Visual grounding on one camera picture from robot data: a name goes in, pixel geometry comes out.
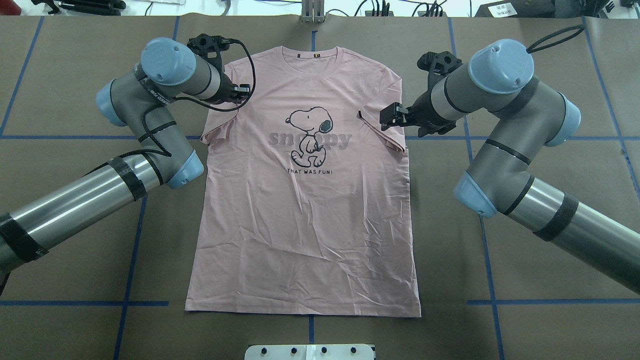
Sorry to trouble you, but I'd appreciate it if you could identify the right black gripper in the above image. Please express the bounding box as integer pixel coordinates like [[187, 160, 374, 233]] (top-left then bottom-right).
[[379, 89, 457, 138]]

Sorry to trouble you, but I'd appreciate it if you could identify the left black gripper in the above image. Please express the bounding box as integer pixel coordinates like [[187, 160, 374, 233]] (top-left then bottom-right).
[[212, 73, 252, 103]]

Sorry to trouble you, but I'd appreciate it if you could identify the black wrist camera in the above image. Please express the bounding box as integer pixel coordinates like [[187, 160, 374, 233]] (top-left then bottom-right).
[[186, 33, 233, 68], [416, 51, 463, 81]]

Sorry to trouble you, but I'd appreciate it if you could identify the right black camera cable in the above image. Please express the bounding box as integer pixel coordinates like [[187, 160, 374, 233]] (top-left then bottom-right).
[[526, 25, 586, 54]]

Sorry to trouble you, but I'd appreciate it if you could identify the black folded tripod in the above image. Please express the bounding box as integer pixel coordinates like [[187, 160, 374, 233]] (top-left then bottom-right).
[[30, 0, 127, 16]]

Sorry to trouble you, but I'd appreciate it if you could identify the pink Snoopy t-shirt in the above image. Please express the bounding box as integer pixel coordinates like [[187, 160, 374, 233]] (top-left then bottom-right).
[[185, 47, 421, 318]]

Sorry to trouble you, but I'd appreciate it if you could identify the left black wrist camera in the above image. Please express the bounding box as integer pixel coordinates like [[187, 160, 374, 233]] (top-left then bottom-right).
[[186, 33, 233, 68]]

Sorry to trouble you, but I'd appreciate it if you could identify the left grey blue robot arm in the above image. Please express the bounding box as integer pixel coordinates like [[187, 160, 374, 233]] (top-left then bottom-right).
[[0, 34, 255, 281]]

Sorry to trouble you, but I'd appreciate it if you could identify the grey box with label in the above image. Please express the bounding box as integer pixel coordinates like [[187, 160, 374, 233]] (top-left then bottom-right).
[[473, 0, 556, 18]]

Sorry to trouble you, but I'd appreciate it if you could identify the aluminium frame post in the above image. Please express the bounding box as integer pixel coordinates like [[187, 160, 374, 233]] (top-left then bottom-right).
[[300, 0, 326, 24]]

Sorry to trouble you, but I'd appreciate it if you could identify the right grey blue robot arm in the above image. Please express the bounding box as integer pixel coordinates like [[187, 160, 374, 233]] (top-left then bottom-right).
[[379, 38, 640, 293]]

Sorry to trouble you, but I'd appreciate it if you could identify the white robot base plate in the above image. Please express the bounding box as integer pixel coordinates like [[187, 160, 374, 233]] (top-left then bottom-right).
[[244, 343, 377, 360]]

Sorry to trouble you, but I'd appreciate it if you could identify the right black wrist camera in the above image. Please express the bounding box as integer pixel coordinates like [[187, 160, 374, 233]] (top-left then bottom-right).
[[416, 51, 463, 81]]

